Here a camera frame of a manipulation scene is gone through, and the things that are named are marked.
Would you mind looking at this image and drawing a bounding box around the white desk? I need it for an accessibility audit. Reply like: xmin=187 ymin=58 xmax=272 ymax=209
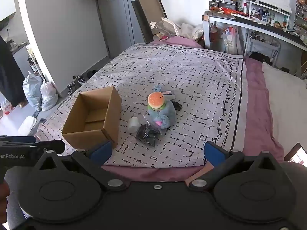
xmin=202 ymin=11 xmax=307 ymax=51

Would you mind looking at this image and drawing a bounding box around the white monitor riser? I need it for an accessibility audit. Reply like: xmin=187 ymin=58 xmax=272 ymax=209
xmin=248 ymin=1 xmax=290 ymax=27

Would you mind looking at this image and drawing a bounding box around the burger plush toy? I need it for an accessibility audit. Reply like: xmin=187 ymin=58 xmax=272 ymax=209
xmin=147 ymin=92 xmax=166 ymax=111

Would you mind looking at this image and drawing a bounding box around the plastic bag with red print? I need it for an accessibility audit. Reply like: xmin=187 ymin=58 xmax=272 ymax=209
xmin=221 ymin=25 xmax=243 ymax=53

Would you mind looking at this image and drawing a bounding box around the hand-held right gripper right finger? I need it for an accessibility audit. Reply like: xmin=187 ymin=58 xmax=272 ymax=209
xmin=188 ymin=141 xmax=286 ymax=192

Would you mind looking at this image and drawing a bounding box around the blue packet with orange print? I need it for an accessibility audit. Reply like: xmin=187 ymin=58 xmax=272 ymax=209
xmin=160 ymin=90 xmax=175 ymax=100

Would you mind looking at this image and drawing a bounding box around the clear bag with dark cloth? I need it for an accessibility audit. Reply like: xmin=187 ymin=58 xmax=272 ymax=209
xmin=135 ymin=115 xmax=166 ymax=148

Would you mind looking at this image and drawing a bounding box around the grey drawer organizer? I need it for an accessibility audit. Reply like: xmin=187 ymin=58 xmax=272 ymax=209
xmin=208 ymin=0 xmax=238 ymax=11

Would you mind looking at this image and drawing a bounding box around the long red box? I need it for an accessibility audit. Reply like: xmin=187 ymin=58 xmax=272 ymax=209
xmin=210 ymin=7 xmax=247 ymax=16

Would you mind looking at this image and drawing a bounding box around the clear plastic bottle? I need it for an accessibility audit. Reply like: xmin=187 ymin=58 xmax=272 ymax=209
xmin=150 ymin=20 xmax=168 ymax=35

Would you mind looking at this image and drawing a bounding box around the flat cardboard box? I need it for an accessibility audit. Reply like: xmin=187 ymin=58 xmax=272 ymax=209
xmin=131 ymin=0 xmax=168 ymax=44

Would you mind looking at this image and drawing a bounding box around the pile of plastic bags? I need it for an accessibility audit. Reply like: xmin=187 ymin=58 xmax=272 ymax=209
xmin=163 ymin=17 xmax=204 ymax=41

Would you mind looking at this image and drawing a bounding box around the grey-blue plush toy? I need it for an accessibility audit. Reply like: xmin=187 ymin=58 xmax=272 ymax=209
xmin=147 ymin=99 xmax=176 ymax=131

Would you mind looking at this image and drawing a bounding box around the white pillow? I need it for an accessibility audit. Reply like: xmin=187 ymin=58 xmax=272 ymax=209
xmin=261 ymin=62 xmax=307 ymax=156

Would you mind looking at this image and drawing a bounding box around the white black-patterned blanket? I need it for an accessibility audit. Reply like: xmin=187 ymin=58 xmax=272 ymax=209
xmin=36 ymin=44 xmax=247 ymax=168

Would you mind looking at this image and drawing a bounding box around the shelf with small items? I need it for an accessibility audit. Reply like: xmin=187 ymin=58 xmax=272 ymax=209
xmin=291 ymin=0 xmax=307 ymax=33

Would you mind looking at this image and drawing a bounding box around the dark hanging cloth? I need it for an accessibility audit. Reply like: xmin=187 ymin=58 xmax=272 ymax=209
xmin=0 ymin=36 xmax=27 ymax=107

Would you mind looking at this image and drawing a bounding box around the brown cardboard box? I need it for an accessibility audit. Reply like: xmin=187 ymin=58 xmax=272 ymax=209
xmin=62 ymin=85 xmax=122 ymax=149

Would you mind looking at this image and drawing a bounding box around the white metal rack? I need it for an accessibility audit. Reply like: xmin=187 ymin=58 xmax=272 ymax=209
xmin=243 ymin=29 xmax=281 ymax=65

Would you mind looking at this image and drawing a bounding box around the white cup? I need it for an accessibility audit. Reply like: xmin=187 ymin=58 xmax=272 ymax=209
xmin=129 ymin=117 xmax=140 ymax=133

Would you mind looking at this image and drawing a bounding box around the white garbage bag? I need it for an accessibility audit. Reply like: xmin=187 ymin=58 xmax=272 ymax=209
xmin=23 ymin=71 xmax=44 ymax=112
xmin=40 ymin=81 xmax=59 ymax=112

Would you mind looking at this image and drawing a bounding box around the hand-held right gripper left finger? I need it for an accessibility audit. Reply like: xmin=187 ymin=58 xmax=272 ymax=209
xmin=34 ymin=141 xmax=131 ymax=192

